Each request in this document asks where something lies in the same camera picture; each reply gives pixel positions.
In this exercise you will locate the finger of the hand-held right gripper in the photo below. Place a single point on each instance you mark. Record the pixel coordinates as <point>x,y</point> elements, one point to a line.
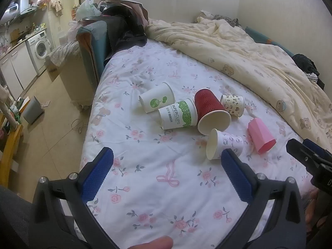
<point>312,147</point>
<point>298,150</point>

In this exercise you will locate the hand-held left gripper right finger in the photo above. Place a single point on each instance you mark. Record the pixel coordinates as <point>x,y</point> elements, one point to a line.
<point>237,180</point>

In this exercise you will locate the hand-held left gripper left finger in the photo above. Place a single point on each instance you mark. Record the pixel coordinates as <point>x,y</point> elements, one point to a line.
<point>97,177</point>

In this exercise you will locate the small white purple print cup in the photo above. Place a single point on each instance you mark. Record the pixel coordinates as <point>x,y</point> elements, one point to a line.
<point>228,141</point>

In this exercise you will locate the pink faceted plastic cup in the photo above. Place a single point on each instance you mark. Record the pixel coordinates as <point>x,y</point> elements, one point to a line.
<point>259,134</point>

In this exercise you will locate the small bear print paper cup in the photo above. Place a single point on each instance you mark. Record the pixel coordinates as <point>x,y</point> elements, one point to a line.
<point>233,105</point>

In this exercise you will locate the red corrugated paper cup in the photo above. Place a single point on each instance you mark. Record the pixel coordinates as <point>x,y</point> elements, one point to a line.
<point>207,103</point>

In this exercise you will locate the white cup green leaf print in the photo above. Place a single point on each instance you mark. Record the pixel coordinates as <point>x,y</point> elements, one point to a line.
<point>176,114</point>

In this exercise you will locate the white cup green tree print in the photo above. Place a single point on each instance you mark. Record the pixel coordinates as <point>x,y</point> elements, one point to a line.
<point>155,98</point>

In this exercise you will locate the person's left hand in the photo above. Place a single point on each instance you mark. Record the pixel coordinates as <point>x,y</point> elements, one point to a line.
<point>153,243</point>

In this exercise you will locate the striped garment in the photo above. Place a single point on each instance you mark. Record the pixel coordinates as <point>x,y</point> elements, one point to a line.
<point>312,77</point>

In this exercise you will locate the dark garment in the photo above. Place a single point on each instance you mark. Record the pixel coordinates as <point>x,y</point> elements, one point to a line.
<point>304,62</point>

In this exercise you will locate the yellow wooden chair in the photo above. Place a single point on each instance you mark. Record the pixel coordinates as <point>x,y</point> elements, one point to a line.
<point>10,147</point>

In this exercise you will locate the grey trash bin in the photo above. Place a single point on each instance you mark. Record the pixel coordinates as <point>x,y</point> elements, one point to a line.
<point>33,110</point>

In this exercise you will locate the dark grey clothing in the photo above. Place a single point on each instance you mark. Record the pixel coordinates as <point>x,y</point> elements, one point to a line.
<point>13,217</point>

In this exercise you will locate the teal headboard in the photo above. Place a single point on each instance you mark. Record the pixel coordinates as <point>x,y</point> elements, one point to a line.
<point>272,41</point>

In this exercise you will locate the cardboard box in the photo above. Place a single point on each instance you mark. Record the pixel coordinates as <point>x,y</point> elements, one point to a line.
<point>51,70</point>

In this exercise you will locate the beige bear print quilt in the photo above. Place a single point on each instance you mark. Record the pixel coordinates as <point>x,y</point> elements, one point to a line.
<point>233,49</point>

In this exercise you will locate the white kitchen cabinet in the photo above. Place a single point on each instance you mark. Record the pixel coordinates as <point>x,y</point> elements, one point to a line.
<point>18,67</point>

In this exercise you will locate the white washing machine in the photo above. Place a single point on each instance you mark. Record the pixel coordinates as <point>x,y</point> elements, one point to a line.
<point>40,48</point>

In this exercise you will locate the grey patterned cloth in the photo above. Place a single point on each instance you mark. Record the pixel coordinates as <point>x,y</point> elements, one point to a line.
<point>228,20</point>

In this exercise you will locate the black clothing heap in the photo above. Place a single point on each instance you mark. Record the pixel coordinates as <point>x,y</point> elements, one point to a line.
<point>124,28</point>

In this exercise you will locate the white plastic bag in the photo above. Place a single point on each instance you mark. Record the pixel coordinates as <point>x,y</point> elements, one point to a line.
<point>87,10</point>

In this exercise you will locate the range hood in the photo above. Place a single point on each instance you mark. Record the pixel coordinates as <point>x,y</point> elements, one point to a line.
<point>27,7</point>

